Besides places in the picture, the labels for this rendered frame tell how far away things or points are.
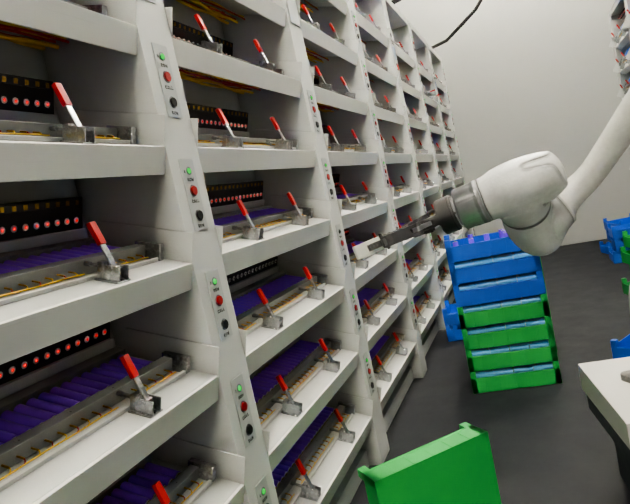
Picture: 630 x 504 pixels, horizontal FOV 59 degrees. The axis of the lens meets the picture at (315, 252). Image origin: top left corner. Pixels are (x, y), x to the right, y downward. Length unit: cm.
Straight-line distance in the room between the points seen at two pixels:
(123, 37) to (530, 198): 76
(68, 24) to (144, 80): 16
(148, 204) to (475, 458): 89
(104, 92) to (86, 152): 23
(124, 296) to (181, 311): 18
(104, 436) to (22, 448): 10
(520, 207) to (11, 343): 88
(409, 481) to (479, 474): 18
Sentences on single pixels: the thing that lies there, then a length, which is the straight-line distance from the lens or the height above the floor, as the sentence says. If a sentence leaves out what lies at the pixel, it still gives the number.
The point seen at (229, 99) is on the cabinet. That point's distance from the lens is 164.
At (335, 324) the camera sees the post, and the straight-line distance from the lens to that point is 163.
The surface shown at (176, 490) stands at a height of 38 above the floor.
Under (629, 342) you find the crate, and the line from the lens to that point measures 243.
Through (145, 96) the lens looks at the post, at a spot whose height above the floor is 101.
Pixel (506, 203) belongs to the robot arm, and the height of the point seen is 71.
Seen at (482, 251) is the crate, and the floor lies 50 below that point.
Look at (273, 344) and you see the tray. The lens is 116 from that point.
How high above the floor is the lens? 79
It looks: 5 degrees down
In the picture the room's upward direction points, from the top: 12 degrees counter-clockwise
